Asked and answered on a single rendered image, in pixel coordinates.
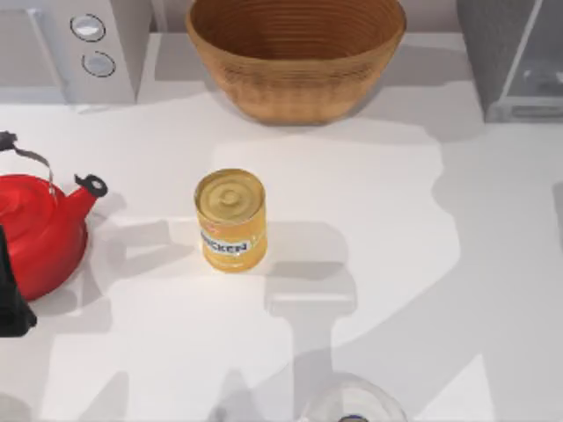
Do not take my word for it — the yellow can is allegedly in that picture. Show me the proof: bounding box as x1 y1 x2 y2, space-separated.
194 168 268 273

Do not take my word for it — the brown woven basket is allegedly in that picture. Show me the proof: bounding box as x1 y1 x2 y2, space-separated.
185 0 407 127

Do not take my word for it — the clear glass bottle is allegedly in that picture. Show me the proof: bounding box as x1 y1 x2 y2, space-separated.
302 373 409 422

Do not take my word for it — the pale microwave oven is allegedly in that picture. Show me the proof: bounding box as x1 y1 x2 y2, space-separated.
0 0 154 106

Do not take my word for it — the round microwave knob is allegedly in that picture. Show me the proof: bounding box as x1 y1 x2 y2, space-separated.
81 49 117 78
69 12 107 43

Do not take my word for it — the red kettle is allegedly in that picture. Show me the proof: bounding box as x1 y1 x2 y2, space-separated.
0 130 109 302

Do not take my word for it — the grey cabinet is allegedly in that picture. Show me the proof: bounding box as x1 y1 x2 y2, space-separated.
455 0 563 125

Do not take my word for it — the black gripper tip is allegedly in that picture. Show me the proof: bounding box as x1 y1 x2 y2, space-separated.
0 224 38 338

